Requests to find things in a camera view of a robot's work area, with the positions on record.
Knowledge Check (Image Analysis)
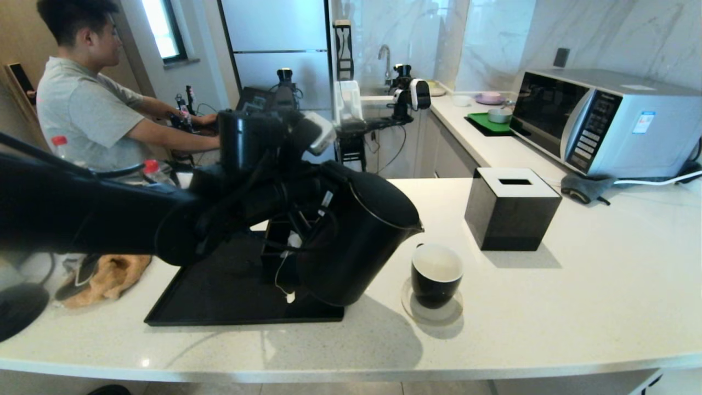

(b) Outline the black tissue box white lid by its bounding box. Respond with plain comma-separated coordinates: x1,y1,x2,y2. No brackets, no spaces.
464,167,563,252

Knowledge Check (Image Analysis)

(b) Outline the white plastic rack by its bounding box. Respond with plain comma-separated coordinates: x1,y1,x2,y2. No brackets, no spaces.
333,81,364,124

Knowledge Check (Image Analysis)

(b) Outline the white round coaster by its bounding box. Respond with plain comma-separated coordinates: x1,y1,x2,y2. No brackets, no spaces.
401,277,463,324

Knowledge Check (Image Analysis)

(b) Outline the grey refrigerator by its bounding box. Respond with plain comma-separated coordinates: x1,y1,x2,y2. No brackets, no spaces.
217,0,338,165

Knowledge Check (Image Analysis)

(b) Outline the silver microwave oven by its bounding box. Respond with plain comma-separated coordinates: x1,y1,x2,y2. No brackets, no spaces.
509,69,702,179

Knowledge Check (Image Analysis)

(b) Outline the white power cable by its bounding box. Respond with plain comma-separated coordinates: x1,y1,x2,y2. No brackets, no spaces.
612,170,702,187

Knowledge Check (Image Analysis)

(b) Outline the person in grey t-shirt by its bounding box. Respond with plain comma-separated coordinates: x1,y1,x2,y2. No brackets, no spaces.
36,0,221,176

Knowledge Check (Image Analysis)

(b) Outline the black device with green light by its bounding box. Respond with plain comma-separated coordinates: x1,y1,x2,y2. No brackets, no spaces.
276,67,301,110

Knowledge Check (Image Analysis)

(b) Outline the window with dark frame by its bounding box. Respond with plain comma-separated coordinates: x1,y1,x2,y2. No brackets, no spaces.
140,0,189,65

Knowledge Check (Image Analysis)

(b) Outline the black compartment organizer box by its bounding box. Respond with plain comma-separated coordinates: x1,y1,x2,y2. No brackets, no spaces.
260,219,308,286

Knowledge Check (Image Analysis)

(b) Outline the black metal stand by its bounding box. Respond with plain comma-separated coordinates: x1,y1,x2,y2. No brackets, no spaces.
336,116,418,175

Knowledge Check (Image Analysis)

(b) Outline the chrome kitchen faucet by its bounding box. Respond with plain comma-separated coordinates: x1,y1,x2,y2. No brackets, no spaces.
377,45,393,87

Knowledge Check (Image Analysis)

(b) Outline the pyramid tea bag with string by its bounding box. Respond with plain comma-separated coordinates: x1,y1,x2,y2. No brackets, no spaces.
274,233,303,304

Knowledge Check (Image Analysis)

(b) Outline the black teleoperation controller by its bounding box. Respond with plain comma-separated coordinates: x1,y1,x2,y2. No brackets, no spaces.
173,85,197,129

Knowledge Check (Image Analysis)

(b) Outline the brown crumpled cloth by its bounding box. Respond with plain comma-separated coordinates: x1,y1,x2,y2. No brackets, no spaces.
58,253,153,308

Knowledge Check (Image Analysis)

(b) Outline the black microwave cable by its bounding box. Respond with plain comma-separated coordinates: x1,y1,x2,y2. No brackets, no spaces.
677,137,702,177

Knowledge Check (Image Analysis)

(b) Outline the black white robot device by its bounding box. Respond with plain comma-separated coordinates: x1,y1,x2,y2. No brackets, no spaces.
390,64,432,123

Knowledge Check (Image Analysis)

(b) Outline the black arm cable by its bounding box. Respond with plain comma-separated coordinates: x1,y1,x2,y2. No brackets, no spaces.
0,132,146,179

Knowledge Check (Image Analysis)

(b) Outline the black door lock handle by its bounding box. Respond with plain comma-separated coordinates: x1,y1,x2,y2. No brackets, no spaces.
4,63,36,105

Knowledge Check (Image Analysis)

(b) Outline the grey oven mitt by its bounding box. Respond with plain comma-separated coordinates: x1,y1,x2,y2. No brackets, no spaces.
559,174,616,207

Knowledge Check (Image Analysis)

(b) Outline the black serving tray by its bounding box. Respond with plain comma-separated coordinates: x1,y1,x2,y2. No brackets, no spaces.
144,230,345,326

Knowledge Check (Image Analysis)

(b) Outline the black laptop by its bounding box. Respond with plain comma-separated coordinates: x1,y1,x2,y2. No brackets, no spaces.
236,86,275,113

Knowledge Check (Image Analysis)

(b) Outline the clear water bottle red cap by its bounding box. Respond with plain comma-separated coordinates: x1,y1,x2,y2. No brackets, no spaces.
51,136,83,168
141,159,173,187

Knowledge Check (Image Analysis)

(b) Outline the black electric kettle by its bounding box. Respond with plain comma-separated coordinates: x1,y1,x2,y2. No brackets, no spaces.
296,162,424,307

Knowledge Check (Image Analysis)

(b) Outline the white kitchen cabinet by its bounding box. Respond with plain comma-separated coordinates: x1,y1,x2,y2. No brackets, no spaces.
420,110,484,179

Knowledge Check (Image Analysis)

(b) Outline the green tray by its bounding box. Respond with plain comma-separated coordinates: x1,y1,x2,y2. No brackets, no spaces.
464,112,516,138

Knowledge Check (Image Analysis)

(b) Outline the black round flat object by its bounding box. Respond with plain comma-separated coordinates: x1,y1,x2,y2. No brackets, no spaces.
0,282,51,343

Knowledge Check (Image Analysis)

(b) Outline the black mug white inside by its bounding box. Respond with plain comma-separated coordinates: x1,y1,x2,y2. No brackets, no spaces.
411,243,464,309

